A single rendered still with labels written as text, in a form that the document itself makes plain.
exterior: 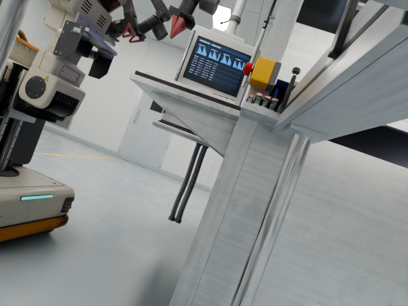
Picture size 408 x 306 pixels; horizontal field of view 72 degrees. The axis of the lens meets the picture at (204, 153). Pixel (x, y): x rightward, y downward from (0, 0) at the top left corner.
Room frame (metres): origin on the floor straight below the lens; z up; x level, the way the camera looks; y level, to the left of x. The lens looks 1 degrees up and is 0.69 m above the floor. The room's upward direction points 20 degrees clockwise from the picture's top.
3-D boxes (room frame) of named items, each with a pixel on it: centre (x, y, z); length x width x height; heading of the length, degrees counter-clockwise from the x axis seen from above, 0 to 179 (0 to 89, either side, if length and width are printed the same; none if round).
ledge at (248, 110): (0.83, -0.13, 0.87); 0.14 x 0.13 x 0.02; 85
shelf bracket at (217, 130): (1.03, 0.09, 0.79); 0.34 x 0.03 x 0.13; 85
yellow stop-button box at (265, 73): (0.85, -0.09, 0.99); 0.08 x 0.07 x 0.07; 85
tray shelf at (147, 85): (1.28, 0.06, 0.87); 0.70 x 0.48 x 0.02; 175
